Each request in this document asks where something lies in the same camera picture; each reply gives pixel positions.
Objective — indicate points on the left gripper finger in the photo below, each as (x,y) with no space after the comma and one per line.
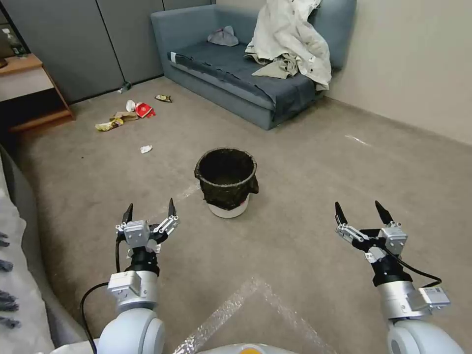
(127,215)
(171,210)

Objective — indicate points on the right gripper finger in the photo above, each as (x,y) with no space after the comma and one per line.
(384,214)
(341,215)

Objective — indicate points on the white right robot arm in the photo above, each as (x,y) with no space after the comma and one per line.
(398,300)

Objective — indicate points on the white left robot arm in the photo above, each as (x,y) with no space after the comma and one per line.
(129,332)

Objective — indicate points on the black trash bag liner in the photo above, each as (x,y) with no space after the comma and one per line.
(225,191)

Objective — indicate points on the white round trash can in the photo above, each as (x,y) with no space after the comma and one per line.
(228,213)

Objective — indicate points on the crumpled white paper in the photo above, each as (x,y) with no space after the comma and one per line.
(146,149)

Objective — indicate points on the yellow snack wrapper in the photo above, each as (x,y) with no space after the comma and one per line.
(107,126)

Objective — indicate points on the brown paper bag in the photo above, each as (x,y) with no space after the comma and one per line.
(125,116)

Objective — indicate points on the red paper carton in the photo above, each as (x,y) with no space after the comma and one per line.
(144,110)

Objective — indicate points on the white paper cup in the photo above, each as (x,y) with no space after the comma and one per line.
(130,105)

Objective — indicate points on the dark snack packet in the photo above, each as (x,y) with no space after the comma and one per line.
(163,98)

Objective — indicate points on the clear bubble wrap strip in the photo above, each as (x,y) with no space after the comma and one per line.
(250,295)

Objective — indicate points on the white tasselled blanket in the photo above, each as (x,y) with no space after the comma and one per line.
(14,265)

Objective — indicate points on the white robot front shell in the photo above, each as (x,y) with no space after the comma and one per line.
(236,349)

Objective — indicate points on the green plastic bottle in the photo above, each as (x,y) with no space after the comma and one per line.
(125,87)

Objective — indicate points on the dark blue sofa cover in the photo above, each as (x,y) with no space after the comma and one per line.
(228,70)

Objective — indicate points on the beige crumpled cloth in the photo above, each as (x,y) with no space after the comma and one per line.
(280,68)

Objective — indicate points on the wooden desk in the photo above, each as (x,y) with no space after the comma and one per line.
(26,70)

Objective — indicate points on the grey crumpled cloth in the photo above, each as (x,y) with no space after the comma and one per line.
(223,37)

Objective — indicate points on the blue fabric sofa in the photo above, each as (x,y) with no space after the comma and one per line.
(184,29)

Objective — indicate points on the white crumpled jacket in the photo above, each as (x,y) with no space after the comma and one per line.
(287,33)

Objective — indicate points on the clear bottle with white cap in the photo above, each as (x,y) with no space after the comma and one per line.
(11,42)

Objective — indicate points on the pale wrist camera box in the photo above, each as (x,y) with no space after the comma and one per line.
(136,232)
(394,239)

